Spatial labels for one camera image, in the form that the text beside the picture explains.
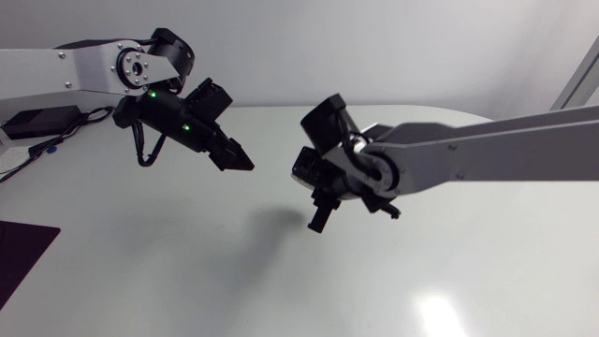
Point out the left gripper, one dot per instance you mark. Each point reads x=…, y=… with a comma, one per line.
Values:
x=216, y=136

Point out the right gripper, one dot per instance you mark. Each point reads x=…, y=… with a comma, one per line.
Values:
x=369, y=200

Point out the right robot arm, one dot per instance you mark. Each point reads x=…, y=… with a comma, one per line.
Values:
x=491, y=150

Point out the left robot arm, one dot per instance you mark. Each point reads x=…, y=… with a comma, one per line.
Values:
x=89, y=70

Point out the black power brick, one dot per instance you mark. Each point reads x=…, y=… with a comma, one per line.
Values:
x=41, y=121

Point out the dark mat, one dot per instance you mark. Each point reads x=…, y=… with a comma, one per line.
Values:
x=21, y=255

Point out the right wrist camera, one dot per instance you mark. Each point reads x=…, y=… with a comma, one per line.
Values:
x=310, y=167

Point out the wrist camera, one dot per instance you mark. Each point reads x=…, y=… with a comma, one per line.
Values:
x=211, y=99
x=310, y=167

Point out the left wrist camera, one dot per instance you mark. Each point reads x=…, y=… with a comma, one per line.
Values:
x=211, y=99

